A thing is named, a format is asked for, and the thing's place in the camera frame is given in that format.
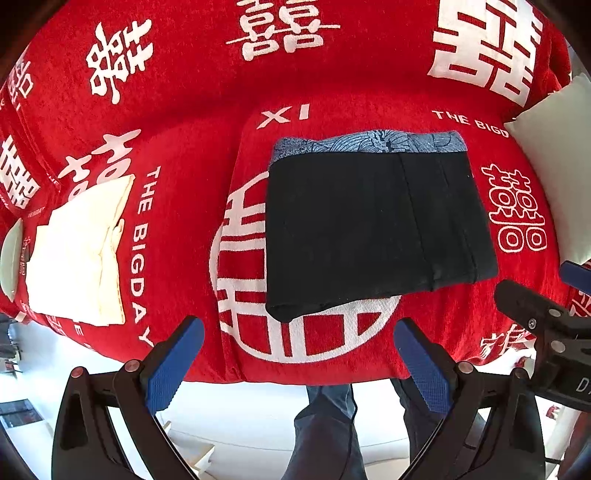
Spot black pants with patterned waistband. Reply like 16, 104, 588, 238
266, 130, 498, 323

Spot red bedspread with white characters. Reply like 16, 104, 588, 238
1, 1, 579, 384

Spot person's legs in jeans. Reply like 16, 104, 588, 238
280, 377, 445, 480

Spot white folded cloth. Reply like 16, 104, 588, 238
25, 175, 135, 327

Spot cream pillow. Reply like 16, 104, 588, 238
505, 74, 591, 265

